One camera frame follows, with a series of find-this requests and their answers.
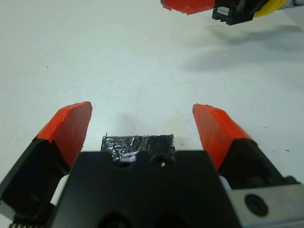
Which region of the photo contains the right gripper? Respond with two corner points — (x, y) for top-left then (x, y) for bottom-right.
(160, 0), (292, 26)

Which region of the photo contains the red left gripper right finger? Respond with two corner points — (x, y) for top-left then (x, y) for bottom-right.
(191, 103), (300, 190)

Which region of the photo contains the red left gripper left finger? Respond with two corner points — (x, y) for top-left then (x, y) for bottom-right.
(0, 101), (93, 217)

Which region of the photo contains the black foil-wrapped block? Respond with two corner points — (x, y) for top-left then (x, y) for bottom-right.
(101, 133), (177, 163)

